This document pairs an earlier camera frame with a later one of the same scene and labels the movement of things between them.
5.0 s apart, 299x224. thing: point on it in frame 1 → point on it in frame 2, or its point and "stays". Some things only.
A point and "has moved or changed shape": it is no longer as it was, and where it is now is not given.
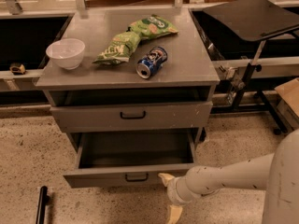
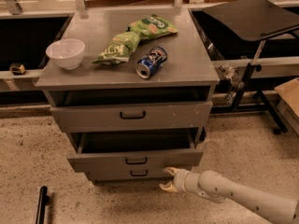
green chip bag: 120,48 stays
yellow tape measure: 18,70 stays
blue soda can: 153,61 stays
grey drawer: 131,158 has moved or changed shape
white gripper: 173,191 → 181,179
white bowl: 66,52 stays
